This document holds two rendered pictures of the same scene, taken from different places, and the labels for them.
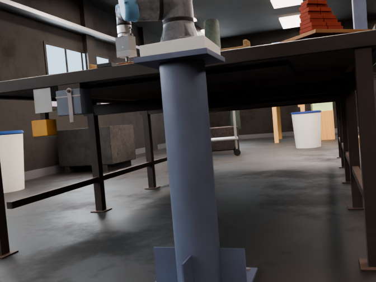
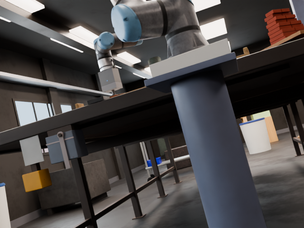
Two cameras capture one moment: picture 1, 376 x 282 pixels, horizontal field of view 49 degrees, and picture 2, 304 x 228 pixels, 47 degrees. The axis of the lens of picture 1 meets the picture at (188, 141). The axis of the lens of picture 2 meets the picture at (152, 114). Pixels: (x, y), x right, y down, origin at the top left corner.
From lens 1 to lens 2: 52 cm
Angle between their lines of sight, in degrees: 8
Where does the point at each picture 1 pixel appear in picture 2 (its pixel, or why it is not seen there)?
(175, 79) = (197, 97)
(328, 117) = (268, 122)
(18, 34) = not seen: outside the picture
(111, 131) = (85, 168)
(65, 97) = (57, 142)
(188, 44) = (210, 52)
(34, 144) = (15, 193)
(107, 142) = not seen: hidden behind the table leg
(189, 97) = (218, 114)
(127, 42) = (112, 75)
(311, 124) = (259, 130)
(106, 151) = not seen: hidden behind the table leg
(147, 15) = (150, 31)
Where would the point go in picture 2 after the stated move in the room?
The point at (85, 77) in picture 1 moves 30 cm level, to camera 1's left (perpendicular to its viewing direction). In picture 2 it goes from (76, 117) to (7, 135)
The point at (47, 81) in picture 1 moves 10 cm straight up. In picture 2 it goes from (35, 129) to (30, 107)
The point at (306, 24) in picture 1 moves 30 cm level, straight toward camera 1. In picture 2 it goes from (277, 32) to (282, 18)
